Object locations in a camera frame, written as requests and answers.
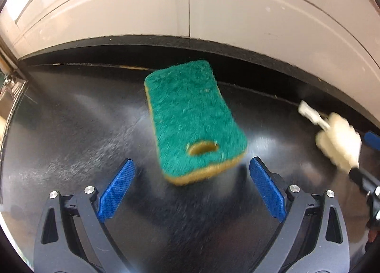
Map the cream sponge bottle brush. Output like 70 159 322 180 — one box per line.
298 101 362 173

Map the stainless steel sink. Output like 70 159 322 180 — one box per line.
1 71 28 155

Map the green yellow sponge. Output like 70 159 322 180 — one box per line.
144 60 247 186

